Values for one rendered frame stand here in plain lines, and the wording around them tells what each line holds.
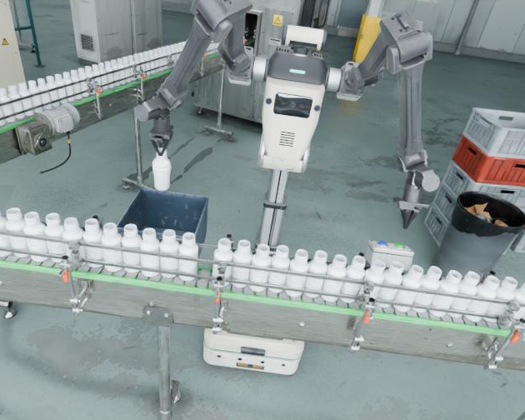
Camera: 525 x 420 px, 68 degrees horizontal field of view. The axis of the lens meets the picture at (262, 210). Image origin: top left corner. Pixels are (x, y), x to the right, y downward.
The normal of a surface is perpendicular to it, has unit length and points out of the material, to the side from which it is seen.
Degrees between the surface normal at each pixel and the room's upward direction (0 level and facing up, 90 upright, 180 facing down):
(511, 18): 90
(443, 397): 0
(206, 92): 90
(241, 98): 90
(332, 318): 90
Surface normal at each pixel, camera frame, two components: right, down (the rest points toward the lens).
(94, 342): 0.12, -0.82
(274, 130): -0.07, 0.55
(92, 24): -0.37, 0.48
